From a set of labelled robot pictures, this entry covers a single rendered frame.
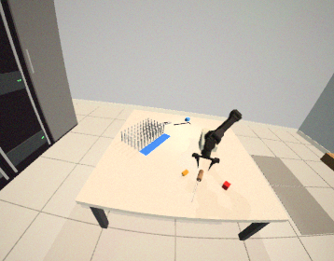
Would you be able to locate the orange-handled screwdriver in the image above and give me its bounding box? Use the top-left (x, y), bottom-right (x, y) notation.
top-left (179, 170), bottom-right (189, 178)

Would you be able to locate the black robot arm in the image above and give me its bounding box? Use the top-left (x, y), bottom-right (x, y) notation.
top-left (203, 109), bottom-right (242, 150)

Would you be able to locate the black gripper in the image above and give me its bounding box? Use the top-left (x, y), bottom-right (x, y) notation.
top-left (192, 147), bottom-right (220, 171)

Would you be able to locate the blue flat strip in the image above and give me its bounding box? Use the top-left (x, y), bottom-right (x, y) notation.
top-left (139, 133), bottom-right (171, 156)

